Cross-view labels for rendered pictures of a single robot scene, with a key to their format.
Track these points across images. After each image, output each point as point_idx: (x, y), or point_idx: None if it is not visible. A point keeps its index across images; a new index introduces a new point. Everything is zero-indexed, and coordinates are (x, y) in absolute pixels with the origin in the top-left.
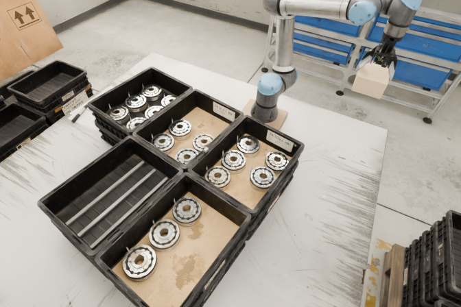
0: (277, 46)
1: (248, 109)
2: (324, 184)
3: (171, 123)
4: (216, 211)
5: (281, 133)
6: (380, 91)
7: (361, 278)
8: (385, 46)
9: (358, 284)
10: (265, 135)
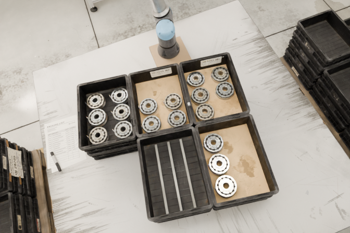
0: (152, 0)
1: (157, 55)
2: (243, 63)
3: (140, 108)
4: (224, 129)
5: (211, 56)
6: None
7: (301, 93)
8: None
9: (302, 96)
10: (199, 65)
